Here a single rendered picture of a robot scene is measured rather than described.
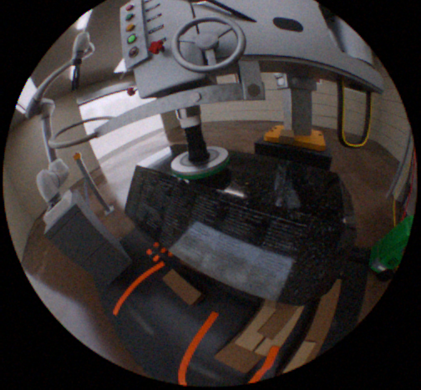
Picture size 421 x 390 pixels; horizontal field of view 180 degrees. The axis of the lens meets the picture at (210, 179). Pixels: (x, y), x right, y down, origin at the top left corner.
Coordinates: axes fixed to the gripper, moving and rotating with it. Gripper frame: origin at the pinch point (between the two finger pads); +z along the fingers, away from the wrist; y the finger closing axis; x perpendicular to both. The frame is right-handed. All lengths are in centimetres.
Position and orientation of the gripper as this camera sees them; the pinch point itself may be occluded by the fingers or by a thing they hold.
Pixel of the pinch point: (74, 88)
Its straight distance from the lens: 112.6
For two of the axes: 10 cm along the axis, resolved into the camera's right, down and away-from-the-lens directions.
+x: 4.1, -4.7, 7.8
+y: 8.9, 4.0, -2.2
